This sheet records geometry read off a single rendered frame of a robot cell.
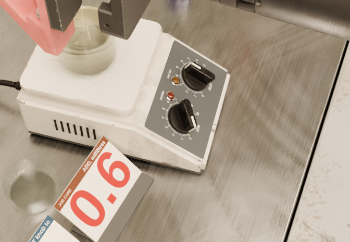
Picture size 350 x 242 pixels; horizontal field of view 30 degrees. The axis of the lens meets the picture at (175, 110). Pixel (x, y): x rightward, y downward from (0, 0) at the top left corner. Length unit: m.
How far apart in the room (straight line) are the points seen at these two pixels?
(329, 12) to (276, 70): 0.50
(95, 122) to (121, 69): 0.06
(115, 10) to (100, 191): 0.39
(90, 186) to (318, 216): 0.23
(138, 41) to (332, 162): 0.25
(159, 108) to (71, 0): 0.38
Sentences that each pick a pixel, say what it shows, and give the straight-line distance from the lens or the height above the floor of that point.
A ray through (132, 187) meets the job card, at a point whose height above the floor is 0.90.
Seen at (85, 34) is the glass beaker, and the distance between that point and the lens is 0.60.
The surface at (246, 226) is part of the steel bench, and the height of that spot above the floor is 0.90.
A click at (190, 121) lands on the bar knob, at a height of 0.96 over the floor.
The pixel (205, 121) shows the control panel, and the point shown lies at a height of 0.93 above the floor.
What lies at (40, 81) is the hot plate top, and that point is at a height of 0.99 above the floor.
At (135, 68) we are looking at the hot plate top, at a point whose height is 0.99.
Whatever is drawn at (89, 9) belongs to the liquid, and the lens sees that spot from 0.66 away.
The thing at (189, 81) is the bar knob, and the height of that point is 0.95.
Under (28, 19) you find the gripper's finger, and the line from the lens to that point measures 0.30.
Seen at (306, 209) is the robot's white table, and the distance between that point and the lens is 0.69.
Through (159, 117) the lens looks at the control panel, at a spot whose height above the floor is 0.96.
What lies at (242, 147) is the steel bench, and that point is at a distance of 0.72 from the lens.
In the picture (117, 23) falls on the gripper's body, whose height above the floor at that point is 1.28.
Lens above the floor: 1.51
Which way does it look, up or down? 56 degrees down
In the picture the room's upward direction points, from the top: 2 degrees clockwise
